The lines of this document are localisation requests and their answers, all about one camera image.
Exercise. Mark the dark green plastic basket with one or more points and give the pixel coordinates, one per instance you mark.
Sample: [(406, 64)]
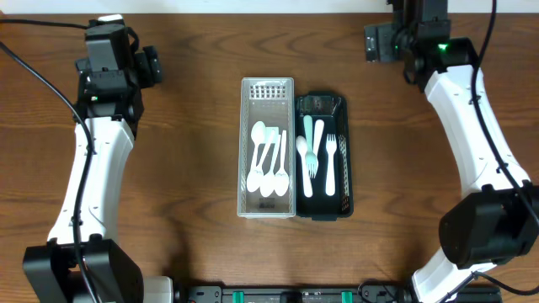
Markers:
[(332, 110)]

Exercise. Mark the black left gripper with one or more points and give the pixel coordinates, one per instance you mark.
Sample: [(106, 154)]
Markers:
[(146, 66)]

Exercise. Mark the clear perforated plastic basket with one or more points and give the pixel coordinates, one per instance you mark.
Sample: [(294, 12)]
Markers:
[(271, 100)]

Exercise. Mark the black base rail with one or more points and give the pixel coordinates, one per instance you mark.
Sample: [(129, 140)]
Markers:
[(363, 293)]

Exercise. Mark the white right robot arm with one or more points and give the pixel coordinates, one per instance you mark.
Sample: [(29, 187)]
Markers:
[(497, 219)]

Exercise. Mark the white plastic fork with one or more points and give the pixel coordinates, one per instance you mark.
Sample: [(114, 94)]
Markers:
[(331, 147), (318, 133), (312, 162)]

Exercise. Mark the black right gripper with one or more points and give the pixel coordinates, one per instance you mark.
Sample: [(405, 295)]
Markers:
[(386, 51)]

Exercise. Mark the white plastic spoon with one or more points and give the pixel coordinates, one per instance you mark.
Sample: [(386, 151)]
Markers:
[(267, 187), (301, 146), (282, 177), (257, 135), (256, 174)]

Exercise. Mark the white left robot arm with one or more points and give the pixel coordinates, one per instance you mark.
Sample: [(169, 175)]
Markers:
[(82, 260)]

